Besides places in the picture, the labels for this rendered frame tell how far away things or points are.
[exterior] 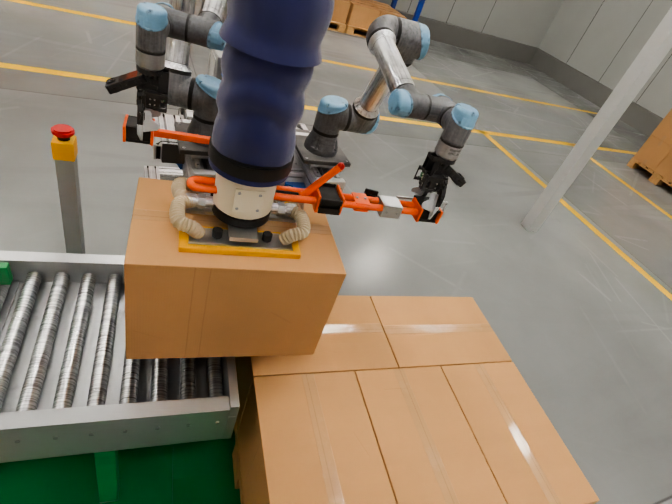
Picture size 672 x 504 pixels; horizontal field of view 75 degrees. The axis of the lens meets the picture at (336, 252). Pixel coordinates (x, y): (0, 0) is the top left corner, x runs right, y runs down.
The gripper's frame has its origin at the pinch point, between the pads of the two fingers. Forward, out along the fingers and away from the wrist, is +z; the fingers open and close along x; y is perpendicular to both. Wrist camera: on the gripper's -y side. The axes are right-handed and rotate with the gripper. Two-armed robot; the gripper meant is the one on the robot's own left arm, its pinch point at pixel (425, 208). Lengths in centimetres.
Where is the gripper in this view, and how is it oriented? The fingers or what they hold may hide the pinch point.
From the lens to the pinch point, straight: 150.3
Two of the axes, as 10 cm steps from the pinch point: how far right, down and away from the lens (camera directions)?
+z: -2.7, 7.5, 6.1
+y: -9.3, -0.5, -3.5
